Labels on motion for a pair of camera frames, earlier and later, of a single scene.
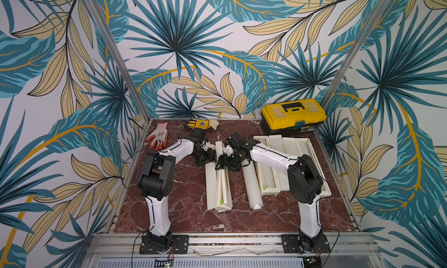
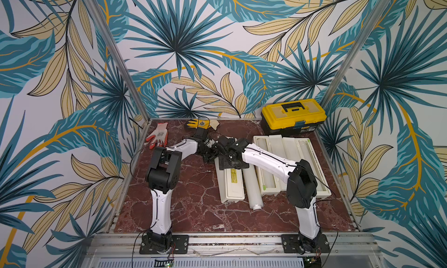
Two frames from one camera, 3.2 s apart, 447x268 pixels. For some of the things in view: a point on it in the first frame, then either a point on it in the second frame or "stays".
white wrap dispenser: (218, 183) to (230, 183)
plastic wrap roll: (254, 191) stays
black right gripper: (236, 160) stays
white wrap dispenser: (269, 176) stays
